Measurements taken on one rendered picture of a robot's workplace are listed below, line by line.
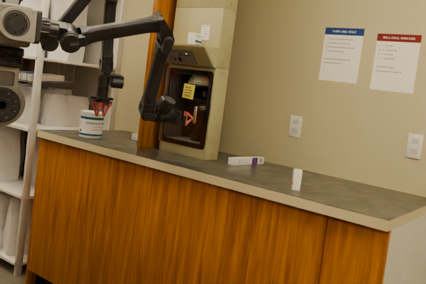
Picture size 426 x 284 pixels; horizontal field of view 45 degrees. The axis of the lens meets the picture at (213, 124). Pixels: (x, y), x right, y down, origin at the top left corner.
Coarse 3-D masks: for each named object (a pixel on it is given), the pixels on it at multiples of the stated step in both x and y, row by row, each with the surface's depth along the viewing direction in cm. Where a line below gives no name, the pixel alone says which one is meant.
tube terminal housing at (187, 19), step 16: (176, 16) 274; (192, 16) 268; (208, 16) 262; (224, 16) 257; (176, 32) 274; (224, 32) 259; (224, 48) 261; (176, 64) 274; (224, 64) 263; (224, 80) 265; (224, 96) 267; (208, 128) 260; (160, 144) 279; (208, 144) 262
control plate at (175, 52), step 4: (172, 52) 265; (176, 52) 263; (180, 52) 261; (184, 52) 259; (188, 52) 258; (168, 56) 270; (172, 56) 268; (176, 56) 266; (180, 56) 264; (184, 56) 262; (188, 56) 260; (192, 56) 259; (172, 60) 270; (176, 60) 268; (184, 60) 264; (188, 60) 263; (192, 60) 261; (196, 64) 261
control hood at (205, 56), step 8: (176, 48) 261; (184, 48) 257; (192, 48) 254; (200, 48) 250; (208, 48) 250; (216, 48) 256; (200, 56) 255; (208, 56) 252; (216, 56) 257; (184, 64) 267; (192, 64) 263; (200, 64) 260; (208, 64) 256; (216, 64) 258
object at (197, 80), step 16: (176, 80) 272; (192, 80) 265; (208, 80) 259; (176, 96) 272; (208, 96) 259; (192, 112) 265; (208, 112) 259; (176, 128) 271; (192, 128) 265; (176, 144) 271; (192, 144) 265
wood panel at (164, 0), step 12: (156, 0) 271; (168, 0) 276; (168, 12) 278; (168, 24) 279; (156, 36) 273; (144, 84) 275; (144, 120) 275; (144, 132) 277; (156, 132) 284; (144, 144) 278; (156, 144) 286
